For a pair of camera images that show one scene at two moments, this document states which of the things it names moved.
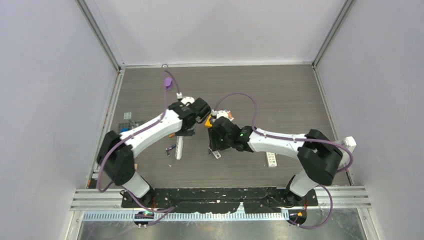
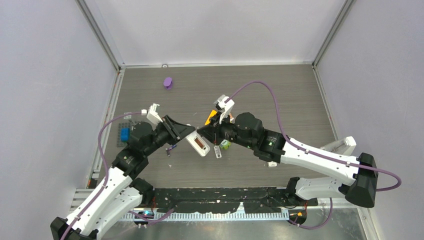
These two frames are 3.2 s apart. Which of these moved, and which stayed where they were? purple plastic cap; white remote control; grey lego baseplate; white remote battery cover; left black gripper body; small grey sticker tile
Moved: white remote control; left black gripper body
Stayed: white remote battery cover; grey lego baseplate; purple plastic cap; small grey sticker tile
